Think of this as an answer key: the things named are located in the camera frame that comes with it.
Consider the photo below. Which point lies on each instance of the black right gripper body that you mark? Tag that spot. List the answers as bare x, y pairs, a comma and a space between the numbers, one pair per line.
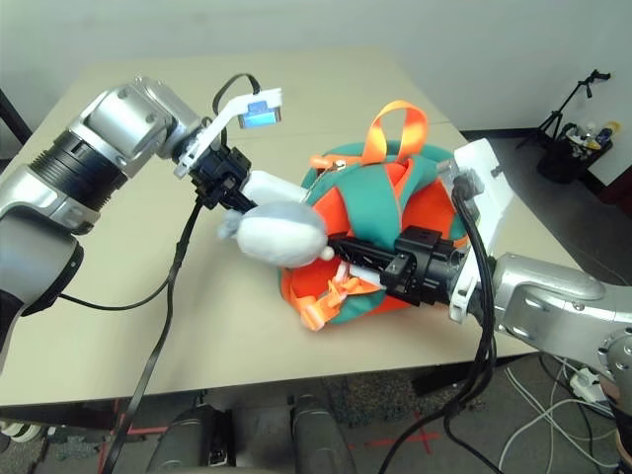
424, 269

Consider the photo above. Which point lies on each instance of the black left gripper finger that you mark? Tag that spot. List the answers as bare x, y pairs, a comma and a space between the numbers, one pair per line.
242, 202

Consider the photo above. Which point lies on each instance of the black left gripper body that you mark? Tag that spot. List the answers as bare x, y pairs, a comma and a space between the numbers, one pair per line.
219, 175

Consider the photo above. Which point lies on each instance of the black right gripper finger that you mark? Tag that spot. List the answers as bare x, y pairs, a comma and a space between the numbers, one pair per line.
368, 256

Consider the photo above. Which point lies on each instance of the white pencil case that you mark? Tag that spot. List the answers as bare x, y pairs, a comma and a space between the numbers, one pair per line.
271, 187

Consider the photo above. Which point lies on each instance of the grey whale plush toy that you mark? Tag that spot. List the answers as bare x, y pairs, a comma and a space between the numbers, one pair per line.
281, 237

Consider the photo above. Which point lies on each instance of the teal and orange backpack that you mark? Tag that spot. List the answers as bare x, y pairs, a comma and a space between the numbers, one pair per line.
375, 197

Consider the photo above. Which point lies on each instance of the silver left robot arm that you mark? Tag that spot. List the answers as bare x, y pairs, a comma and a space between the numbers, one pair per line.
123, 123

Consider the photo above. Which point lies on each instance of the speckled dark floor mat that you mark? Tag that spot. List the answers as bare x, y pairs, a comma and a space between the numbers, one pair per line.
375, 400

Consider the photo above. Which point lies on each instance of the black bin with items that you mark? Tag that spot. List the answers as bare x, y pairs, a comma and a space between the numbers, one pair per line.
563, 163

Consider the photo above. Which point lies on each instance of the dark robot right leg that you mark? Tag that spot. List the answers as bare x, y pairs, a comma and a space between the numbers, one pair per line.
321, 434

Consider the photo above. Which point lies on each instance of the dark robot leg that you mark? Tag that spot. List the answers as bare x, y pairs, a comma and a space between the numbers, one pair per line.
192, 439
321, 434

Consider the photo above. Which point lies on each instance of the white power strip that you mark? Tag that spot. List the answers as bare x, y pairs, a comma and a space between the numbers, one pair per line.
587, 385

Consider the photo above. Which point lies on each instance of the black framed side table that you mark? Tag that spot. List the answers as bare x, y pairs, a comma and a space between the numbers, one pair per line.
15, 118

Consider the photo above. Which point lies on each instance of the dark robot left leg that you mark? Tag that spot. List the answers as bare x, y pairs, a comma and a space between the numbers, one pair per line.
192, 439

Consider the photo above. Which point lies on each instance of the black tripod stand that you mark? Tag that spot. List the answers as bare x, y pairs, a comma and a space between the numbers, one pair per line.
590, 79

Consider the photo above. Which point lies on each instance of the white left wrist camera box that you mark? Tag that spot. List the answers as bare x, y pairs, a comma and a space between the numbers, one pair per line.
217, 123

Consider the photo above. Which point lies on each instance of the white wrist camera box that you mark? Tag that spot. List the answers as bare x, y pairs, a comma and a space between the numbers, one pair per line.
217, 123
486, 187

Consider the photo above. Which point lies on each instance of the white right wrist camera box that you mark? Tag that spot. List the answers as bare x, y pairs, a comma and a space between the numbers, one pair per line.
486, 187

